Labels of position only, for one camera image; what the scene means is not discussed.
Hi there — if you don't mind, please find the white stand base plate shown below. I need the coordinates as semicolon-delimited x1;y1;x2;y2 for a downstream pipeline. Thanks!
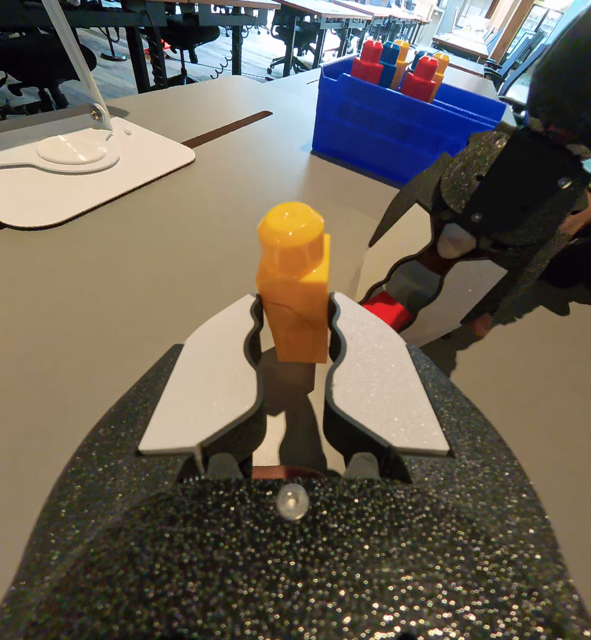
0;116;196;231

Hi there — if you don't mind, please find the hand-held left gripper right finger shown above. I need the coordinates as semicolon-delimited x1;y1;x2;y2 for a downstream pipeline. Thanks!
326;292;450;457

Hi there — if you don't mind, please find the yellow mega block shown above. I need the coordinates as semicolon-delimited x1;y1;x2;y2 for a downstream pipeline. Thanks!
269;307;330;364
254;201;332;321

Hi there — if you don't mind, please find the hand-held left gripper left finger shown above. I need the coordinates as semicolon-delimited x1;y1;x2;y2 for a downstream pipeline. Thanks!
138;293;266;473

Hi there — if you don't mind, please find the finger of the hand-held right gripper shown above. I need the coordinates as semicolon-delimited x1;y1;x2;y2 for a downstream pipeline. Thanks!
386;245;510;349
357;200;435;307

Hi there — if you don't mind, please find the cluster of block towers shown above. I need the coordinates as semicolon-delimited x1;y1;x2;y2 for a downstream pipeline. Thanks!
351;39;451;104

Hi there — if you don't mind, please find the blue plastic bin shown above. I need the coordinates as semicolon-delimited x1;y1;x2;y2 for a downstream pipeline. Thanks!
312;60;508;187

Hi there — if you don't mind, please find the red mega block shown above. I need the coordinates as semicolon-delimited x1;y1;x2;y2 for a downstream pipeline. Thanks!
362;291;415;334

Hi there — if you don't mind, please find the black office chair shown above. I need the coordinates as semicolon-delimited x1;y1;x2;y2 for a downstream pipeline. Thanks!
145;15;221;63
270;17;324;76
0;30;98;126

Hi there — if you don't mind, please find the person's right forearm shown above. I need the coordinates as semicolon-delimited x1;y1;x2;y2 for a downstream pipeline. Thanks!
541;172;591;311

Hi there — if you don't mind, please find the person's right hand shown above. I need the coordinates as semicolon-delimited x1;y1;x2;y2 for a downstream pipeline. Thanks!
472;192;591;337

